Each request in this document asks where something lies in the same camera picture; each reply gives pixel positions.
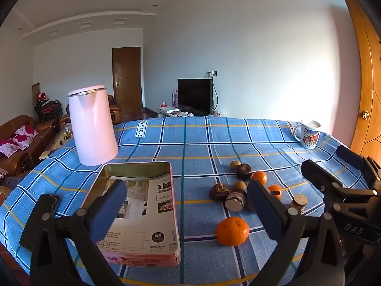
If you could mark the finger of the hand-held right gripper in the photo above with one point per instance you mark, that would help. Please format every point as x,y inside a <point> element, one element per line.
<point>318,174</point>
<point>351,155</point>

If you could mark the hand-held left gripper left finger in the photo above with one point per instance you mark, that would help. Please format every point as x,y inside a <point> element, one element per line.
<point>107,211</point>

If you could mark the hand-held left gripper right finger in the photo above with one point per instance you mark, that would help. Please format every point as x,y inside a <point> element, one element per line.
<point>265,210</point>

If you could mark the small orange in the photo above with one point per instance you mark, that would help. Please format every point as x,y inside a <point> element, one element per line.
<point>275,190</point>
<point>260,177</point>

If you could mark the cut wooden log piece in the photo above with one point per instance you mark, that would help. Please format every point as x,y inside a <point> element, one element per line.
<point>235,202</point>

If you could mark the small wooden stump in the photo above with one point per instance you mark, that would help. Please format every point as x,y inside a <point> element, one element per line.
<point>298,201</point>

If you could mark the large orange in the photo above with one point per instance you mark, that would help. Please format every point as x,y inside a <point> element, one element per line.
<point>232,231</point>

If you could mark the dark mangosteen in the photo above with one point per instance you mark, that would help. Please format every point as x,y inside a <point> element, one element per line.
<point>219,191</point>
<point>244,171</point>

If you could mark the pink tin box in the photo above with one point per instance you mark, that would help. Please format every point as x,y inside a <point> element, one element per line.
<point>140,257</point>

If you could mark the white printed mug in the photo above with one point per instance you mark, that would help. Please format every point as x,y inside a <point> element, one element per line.
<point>309,134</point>

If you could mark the printed paper sheet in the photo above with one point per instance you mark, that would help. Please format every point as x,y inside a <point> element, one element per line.
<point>148,214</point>

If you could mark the brass door knob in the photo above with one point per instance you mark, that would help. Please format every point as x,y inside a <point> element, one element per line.
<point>365,114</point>

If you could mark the light wooden door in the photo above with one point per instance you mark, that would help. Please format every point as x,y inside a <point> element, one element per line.
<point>367,89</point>

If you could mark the wooden coffee table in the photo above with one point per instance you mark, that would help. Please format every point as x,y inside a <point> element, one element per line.
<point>58,143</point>

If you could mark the pink electric kettle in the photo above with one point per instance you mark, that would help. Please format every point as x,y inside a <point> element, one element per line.
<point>92,125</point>

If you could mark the blue plaid tablecloth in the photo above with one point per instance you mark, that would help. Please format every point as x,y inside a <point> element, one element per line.
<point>196,143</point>

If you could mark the brown leather sofa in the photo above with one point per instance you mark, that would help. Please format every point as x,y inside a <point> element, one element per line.
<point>29,152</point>

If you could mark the brown leather armchair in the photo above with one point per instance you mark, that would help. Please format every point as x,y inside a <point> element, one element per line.
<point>114,110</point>

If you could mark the pink floral cushion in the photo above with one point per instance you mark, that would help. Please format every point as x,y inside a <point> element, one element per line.
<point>25,135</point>

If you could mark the stacked dark chairs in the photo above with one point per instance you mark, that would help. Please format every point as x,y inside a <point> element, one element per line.
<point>47,107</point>

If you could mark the white television stand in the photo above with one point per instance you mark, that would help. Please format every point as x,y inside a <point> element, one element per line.
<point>175,112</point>

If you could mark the dark brown door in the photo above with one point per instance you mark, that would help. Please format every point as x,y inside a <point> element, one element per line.
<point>126,80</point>

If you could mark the black television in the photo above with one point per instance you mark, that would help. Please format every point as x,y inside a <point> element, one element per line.
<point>195,96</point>

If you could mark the wall socket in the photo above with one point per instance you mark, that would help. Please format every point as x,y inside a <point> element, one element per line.
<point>212,73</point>

